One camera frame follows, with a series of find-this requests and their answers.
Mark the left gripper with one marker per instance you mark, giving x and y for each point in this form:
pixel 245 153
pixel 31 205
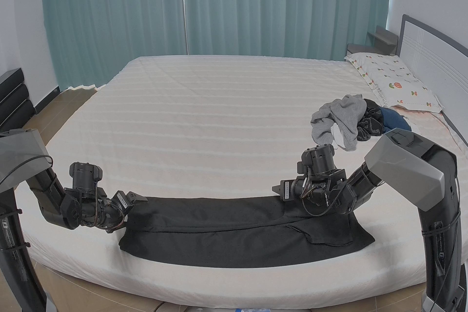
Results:
pixel 109 217

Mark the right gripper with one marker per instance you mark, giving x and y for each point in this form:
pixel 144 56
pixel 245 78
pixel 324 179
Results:
pixel 292 190

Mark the black T-shirt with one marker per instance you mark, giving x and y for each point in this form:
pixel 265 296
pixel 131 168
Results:
pixel 226 230

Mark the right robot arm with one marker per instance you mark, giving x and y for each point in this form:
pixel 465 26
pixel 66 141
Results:
pixel 406 164

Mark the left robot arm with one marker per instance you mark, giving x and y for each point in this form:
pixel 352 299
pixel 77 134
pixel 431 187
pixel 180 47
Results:
pixel 51 201

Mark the pile of clothes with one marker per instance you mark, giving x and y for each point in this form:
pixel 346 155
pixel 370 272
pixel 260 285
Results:
pixel 347 113

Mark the bed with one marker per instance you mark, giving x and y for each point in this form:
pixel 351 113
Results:
pixel 201 120

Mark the white printed pillow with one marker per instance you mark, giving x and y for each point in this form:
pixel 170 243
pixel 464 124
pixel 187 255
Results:
pixel 395 80

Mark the black chest of drawers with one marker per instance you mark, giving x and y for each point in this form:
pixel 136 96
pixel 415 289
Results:
pixel 12 102

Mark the grey bedside table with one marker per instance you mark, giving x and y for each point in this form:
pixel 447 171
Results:
pixel 382 38

